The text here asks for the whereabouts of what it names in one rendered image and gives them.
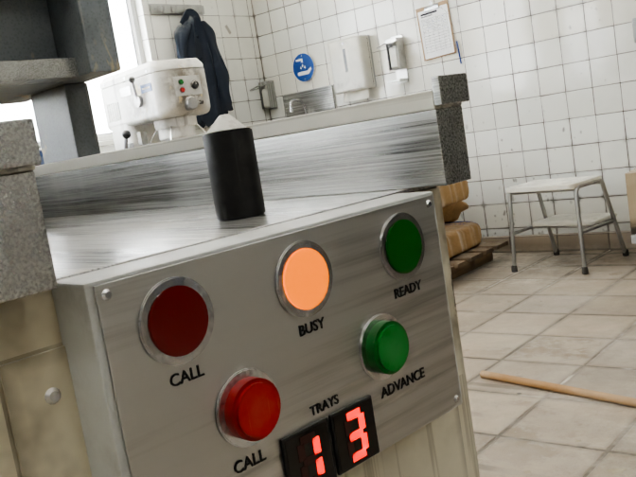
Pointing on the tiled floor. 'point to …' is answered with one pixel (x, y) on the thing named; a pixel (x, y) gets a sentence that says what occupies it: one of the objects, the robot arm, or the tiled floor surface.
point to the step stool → (564, 214)
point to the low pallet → (474, 257)
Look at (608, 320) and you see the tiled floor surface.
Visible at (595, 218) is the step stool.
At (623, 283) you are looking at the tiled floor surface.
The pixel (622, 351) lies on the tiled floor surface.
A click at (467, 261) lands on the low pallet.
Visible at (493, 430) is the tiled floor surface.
